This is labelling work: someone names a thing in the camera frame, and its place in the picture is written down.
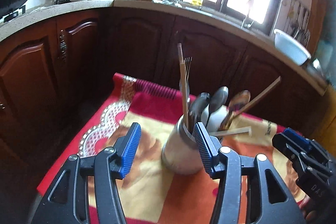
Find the light wooden chopstick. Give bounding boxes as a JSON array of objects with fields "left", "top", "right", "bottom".
[
  {"left": 177, "top": 43, "right": 189, "bottom": 129},
  {"left": 209, "top": 126, "right": 252, "bottom": 137}
]

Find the brown wooden spoon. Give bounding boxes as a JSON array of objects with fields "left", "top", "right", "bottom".
[{"left": 219, "top": 90, "right": 251, "bottom": 131}]

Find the dark brown chopstick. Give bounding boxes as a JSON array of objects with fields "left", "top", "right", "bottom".
[{"left": 228, "top": 76, "right": 281, "bottom": 127}]

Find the steel spoon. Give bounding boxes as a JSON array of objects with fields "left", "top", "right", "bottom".
[{"left": 206, "top": 86, "right": 228, "bottom": 127}]

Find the steel utensil holder jar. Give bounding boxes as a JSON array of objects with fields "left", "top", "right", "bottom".
[{"left": 161, "top": 116, "right": 203, "bottom": 175}]

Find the steel fork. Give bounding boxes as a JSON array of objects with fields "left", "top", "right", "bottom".
[{"left": 179, "top": 56, "right": 193, "bottom": 101}]

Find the kitchen faucet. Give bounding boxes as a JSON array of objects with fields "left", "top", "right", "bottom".
[{"left": 241, "top": 0, "right": 254, "bottom": 28}]

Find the red orange patterned towel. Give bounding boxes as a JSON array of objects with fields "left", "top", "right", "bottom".
[{"left": 37, "top": 73, "right": 306, "bottom": 223}]

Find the white plastic basin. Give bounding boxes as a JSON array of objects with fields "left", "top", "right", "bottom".
[{"left": 273, "top": 29, "right": 311, "bottom": 66}]

